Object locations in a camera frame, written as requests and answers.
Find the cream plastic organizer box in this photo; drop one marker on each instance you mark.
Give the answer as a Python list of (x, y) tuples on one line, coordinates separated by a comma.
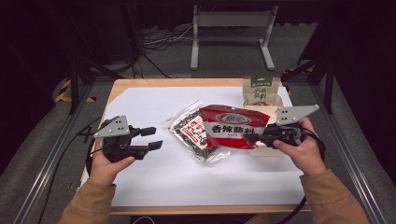
[(264, 151)]

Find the person's left hand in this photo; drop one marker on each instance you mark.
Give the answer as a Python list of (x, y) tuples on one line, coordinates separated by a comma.
[(104, 171)]

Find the cream and green sauce packet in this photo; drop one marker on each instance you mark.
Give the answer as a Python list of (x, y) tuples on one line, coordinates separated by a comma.
[(261, 91)]

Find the clear bag of dried seasoning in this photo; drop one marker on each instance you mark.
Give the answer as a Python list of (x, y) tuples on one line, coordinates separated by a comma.
[(190, 133)]

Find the white metal stand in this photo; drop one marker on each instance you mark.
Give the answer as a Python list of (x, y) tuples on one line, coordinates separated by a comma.
[(232, 19)]

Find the black metal stand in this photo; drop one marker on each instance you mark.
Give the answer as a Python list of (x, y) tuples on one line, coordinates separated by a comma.
[(328, 81), (74, 84)]

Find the white table sheet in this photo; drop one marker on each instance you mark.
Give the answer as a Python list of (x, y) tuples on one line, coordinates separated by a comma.
[(149, 102)]

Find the person's right hand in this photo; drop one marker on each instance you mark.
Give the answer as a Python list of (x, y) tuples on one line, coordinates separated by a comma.
[(308, 155)]

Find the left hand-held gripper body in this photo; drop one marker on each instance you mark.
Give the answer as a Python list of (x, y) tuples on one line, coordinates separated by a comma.
[(115, 129)]

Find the red sauce packet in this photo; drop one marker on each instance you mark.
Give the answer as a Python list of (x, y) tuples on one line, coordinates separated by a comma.
[(233, 127)]

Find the yellow and black hazard tape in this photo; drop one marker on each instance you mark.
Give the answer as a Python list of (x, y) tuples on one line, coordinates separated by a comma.
[(63, 93)]

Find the aluminium rail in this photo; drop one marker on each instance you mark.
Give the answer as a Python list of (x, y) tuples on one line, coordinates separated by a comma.
[(351, 165), (46, 165)]

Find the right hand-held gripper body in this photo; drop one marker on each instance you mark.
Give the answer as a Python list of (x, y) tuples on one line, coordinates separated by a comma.
[(289, 115)]

